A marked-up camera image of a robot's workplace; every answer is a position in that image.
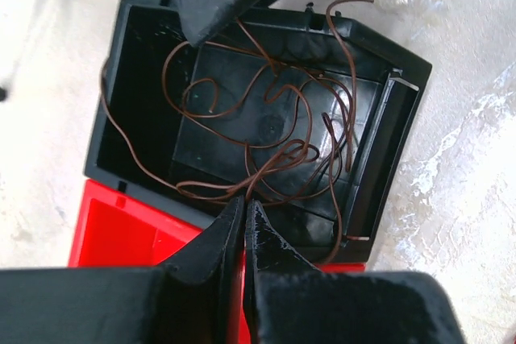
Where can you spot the black plastic bin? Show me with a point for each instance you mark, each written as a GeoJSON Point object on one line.
{"type": "Point", "coordinates": [178, 113]}

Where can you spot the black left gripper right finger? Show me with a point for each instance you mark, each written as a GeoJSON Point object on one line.
{"type": "Point", "coordinates": [288, 300]}

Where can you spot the red plastic bin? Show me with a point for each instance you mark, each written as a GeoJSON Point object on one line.
{"type": "Point", "coordinates": [114, 230]}

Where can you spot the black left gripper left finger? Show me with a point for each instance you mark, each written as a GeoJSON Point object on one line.
{"type": "Point", "coordinates": [121, 299]}

